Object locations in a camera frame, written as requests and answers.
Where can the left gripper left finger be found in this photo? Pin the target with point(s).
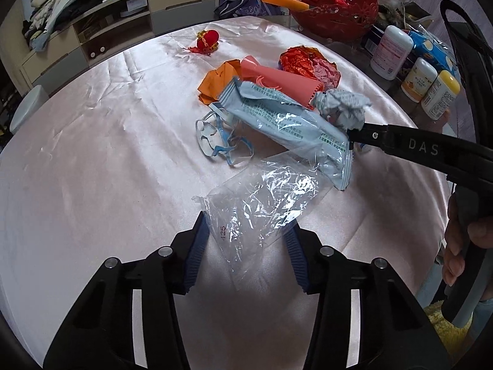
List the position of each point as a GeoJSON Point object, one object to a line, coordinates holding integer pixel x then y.
{"type": "Point", "coordinates": [97, 331]}

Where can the blue foil wrapper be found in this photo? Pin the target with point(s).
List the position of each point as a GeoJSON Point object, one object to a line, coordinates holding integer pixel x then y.
{"type": "Point", "coordinates": [287, 122]}

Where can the white round stool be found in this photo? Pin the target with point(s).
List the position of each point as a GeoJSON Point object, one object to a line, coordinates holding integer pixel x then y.
{"type": "Point", "coordinates": [31, 102]}

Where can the blue face mask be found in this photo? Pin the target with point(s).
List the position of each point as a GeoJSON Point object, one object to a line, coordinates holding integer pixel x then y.
{"type": "Point", "coordinates": [217, 138]}

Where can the pink label white bottle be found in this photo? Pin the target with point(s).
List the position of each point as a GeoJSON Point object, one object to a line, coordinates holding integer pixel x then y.
{"type": "Point", "coordinates": [391, 52]}

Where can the beige tv cabinet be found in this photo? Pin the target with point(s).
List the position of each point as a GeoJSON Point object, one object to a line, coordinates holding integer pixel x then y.
{"type": "Point", "coordinates": [105, 30]}

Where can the yellow fluffy blanket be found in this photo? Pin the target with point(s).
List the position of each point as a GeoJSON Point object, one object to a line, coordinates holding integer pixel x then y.
{"type": "Point", "coordinates": [453, 338]}

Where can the pile of clothes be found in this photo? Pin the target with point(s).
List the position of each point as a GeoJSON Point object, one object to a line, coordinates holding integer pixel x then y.
{"type": "Point", "coordinates": [39, 25]}

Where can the orange label white bottle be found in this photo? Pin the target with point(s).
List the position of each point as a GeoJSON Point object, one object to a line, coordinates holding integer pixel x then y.
{"type": "Point", "coordinates": [419, 80]}

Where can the clear plastic bag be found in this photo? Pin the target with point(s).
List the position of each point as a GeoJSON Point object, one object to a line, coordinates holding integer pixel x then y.
{"type": "Point", "coordinates": [249, 211]}

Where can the pink satin tablecloth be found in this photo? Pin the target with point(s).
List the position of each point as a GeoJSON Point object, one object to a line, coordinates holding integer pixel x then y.
{"type": "Point", "coordinates": [110, 167]}

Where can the person's right hand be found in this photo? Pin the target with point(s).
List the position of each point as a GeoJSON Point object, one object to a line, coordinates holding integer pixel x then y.
{"type": "Point", "coordinates": [479, 232]}

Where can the pile of snack packages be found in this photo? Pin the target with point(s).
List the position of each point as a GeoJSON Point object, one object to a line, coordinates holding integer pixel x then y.
{"type": "Point", "coordinates": [403, 14]}

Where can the red plastic basket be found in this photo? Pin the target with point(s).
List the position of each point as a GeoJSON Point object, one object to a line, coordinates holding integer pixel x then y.
{"type": "Point", "coordinates": [339, 20]}

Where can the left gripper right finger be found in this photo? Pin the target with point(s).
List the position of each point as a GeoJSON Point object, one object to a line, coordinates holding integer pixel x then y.
{"type": "Point", "coordinates": [394, 331]}

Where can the yellow cap white bottle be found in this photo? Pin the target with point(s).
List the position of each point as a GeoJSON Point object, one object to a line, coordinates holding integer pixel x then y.
{"type": "Point", "coordinates": [441, 94]}

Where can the small red ornament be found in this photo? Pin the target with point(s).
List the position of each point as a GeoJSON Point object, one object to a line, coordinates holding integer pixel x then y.
{"type": "Point", "coordinates": [206, 42]}

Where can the orange handle stick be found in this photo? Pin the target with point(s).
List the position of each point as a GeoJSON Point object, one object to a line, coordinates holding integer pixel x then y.
{"type": "Point", "coordinates": [292, 5]}

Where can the red foil wrapper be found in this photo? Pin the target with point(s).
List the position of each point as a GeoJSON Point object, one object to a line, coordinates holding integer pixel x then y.
{"type": "Point", "coordinates": [310, 63]}

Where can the blue snack bag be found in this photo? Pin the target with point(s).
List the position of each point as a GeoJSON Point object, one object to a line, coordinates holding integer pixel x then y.
{"type": "Point", "coordinates": [434, 53]}

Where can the orange paper scrap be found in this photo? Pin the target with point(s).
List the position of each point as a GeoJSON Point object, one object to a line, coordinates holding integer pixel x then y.
{"type": "Point", "coordinates": [217, 79]}

